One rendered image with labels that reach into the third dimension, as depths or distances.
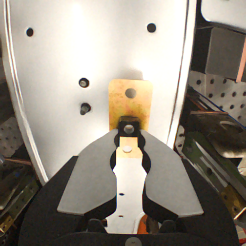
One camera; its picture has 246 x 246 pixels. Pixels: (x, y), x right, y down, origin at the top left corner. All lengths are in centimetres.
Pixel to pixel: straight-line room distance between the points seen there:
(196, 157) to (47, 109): 20
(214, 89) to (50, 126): 50
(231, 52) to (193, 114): 12
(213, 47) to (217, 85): 36
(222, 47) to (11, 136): 76
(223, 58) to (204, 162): 13
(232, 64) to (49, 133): 26
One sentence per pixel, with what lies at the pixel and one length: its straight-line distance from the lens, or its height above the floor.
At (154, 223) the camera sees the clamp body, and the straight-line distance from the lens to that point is 50.
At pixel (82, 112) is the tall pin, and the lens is 16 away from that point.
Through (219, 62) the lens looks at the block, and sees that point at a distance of 22.
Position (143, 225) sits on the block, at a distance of 91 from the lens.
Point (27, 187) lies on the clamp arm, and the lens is 33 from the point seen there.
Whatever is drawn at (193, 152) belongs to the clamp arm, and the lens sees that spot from 22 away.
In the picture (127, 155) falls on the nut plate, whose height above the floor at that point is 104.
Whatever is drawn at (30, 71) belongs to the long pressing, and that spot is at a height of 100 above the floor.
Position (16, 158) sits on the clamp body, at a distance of 38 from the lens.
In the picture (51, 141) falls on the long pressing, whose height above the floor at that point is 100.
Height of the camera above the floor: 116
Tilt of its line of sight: 62 degrees down
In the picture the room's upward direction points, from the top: 178 degrees counter-clockwise
